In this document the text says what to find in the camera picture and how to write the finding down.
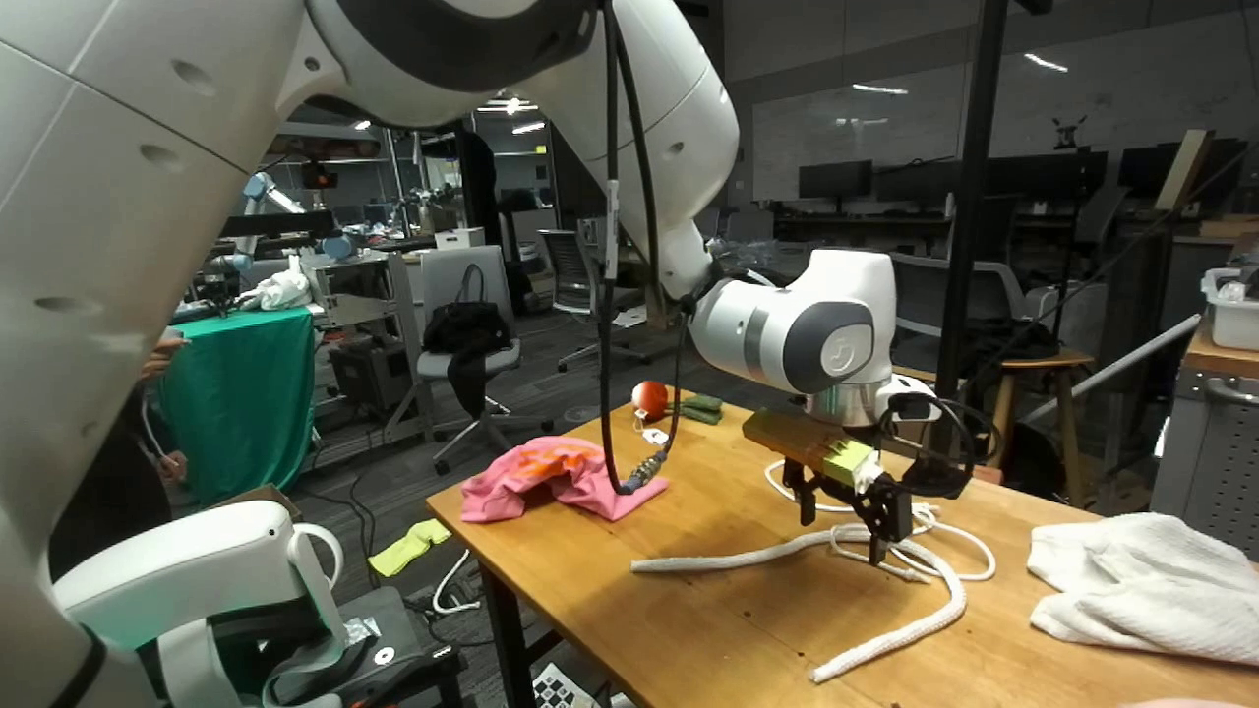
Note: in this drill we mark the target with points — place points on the white cloth towel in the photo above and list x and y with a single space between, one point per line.
1148 584

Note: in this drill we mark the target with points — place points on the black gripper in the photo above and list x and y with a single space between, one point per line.
877 502

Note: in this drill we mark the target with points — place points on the white plastic bin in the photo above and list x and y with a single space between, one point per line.
1232 314

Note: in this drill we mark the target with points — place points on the black office chair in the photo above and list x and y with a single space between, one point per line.
456 310

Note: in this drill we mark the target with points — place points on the person in background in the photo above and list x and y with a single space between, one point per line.
133 476

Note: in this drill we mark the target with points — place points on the wooden stool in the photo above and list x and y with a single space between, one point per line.
1041 444

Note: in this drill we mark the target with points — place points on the pink cloth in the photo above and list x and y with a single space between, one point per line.
556 470

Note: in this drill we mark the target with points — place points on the red radish toy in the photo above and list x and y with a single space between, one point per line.
653 401

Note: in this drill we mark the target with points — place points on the yellow paper on floor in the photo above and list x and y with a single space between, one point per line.
418 541

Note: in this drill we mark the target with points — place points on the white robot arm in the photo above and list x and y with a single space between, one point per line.
127 132

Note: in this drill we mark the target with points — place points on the black camera stand pole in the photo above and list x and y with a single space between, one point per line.
971 194

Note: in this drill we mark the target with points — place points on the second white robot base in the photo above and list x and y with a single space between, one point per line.
232 605

